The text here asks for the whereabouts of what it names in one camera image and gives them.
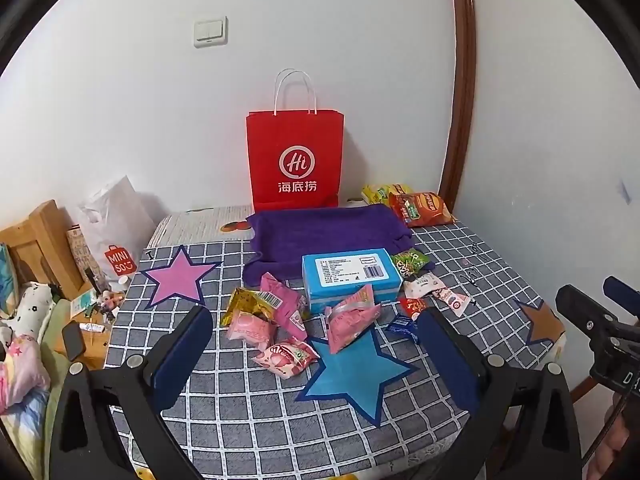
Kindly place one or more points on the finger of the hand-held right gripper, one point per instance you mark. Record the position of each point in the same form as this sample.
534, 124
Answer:
622, 295
580, 305

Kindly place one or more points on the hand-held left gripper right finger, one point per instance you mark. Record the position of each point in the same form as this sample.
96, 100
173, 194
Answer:
450, 360

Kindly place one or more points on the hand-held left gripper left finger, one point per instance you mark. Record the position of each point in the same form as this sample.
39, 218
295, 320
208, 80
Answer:
182, 355

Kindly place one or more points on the small blue snack packet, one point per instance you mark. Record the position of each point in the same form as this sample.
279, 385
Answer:
402, 329

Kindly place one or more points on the white pink candy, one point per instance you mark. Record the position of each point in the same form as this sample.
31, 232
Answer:
452, 302
424, 287

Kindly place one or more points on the small red snack packet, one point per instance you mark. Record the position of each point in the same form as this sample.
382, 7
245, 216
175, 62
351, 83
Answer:
412, 306

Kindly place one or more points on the small pink peach packet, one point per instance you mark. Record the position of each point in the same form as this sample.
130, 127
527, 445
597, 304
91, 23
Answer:
250, 331

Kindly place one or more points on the yellow snack packet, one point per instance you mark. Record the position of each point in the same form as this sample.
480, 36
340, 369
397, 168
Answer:
244, 305

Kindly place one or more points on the pink strawberry snack packet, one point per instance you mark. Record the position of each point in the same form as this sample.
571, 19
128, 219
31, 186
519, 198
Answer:
285, 357

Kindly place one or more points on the large pink snack packet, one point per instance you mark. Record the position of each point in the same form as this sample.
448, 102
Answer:
352, 321

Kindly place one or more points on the green snack packet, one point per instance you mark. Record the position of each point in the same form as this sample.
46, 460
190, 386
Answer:
410, 262

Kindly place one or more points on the pink packet with yellow end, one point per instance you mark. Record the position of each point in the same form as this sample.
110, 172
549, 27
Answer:
285, 307

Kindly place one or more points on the person's right hand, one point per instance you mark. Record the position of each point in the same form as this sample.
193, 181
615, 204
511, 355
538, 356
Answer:
620, 450

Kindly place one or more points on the brown star patch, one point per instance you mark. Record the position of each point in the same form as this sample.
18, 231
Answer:
542, 322

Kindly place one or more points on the pink star patch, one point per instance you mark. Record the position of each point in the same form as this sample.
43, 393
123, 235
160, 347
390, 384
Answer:
177, 280

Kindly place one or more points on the grey checked tablecloth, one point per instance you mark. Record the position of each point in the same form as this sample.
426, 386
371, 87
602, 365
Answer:
250, 410

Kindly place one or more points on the wooden bedside table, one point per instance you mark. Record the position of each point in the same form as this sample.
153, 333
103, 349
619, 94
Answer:
95, 352

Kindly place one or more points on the blue star patch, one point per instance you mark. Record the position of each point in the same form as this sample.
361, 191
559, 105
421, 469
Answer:
350, 380

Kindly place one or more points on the black phone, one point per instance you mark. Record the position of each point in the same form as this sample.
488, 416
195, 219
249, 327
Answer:
75, 340

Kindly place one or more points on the green cloth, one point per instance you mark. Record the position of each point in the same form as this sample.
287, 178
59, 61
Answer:
52, 330

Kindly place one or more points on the blue tissue box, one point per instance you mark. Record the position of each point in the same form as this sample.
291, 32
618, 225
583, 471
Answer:
345, 270

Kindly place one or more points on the patterned paper bag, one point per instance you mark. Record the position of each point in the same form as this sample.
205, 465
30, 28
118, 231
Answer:
80, 255

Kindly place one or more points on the white plastic shopping bag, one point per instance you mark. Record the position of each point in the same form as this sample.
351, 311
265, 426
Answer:
117, 220

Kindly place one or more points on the red chip bag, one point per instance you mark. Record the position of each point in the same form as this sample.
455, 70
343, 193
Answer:
420, 210

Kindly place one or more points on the white flower-print pillow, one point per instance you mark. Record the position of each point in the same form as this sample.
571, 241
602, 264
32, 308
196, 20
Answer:
32, 307

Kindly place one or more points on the pink printed blanket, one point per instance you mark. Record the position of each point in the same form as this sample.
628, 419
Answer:
20, 375

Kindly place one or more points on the purple towel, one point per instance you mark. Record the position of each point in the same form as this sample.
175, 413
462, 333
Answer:
325, 232

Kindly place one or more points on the yellow chip bag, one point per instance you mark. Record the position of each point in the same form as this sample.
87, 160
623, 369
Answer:
380, 192

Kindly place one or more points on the colourful printed cloth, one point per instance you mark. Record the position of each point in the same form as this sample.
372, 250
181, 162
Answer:
6, 275

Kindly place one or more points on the red paper bag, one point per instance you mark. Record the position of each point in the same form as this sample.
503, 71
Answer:
270, 135

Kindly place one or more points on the brown wooden door frame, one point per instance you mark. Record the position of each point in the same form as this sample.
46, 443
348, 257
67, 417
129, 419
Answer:
462, 85

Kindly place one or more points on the white wall switch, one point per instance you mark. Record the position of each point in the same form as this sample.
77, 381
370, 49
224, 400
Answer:
210, 32

